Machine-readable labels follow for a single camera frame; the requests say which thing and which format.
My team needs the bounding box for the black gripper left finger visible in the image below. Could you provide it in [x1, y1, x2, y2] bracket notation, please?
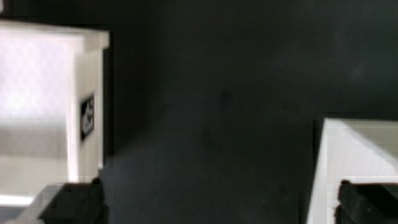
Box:
[39, 178, 108, 224]

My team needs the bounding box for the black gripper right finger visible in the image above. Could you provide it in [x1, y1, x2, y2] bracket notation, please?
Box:
[334, 180, 398, 224]

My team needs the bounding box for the white drawer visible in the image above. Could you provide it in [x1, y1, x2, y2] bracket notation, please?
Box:
[0, 20, 110, 207]
[306, 118, 398, 224]

